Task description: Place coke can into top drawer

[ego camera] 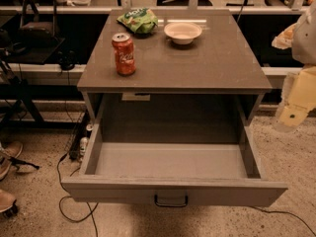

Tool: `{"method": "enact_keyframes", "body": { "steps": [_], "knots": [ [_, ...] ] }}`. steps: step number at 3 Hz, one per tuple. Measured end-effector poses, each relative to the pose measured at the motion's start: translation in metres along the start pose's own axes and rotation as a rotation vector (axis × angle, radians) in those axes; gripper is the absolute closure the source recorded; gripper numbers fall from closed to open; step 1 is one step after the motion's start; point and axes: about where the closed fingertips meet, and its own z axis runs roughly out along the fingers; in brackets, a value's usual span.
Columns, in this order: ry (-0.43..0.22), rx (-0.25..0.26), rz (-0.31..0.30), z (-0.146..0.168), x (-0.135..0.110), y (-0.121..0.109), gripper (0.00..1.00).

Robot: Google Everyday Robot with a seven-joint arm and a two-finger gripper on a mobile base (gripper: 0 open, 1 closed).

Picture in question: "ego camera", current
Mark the black drawer handle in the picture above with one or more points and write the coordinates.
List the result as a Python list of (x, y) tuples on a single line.
[(171, 202)]

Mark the open grey top drawer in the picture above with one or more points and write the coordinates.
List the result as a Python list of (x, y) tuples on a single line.
[(198, 146)]

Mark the grey cabinet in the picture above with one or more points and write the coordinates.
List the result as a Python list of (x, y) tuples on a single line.
[(218, 62)]

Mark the red coke can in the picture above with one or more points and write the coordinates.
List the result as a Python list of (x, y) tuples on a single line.
[(123, 49)]

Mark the white label under tabletop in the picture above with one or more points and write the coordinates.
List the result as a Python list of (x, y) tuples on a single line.
[(135, 97)]

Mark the black bag on shelf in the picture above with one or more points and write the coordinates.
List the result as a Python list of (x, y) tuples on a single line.
[(33, 31)]

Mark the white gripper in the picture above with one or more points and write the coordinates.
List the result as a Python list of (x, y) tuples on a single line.
[(306, 41)]

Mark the black power strip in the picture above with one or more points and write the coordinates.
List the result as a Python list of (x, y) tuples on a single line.
[(78, 132)]

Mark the green chip bag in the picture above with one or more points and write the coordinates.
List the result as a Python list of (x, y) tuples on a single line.
[(139, 21)]

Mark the brown shoe upper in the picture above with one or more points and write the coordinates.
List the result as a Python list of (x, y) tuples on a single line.
[(11, 150)]

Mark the black headphones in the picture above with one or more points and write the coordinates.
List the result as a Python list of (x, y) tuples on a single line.
[(67, 60)]

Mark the brown shoe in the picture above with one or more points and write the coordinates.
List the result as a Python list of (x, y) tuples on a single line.
[(8, 204), (11, 150)]

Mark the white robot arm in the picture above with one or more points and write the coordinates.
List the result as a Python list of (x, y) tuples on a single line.
[(303, 46)]

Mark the white bowl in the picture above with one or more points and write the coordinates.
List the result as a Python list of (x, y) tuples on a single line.
[(182, 32)]

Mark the brown shoe lower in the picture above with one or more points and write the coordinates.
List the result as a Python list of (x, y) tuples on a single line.
[(8, 204)]

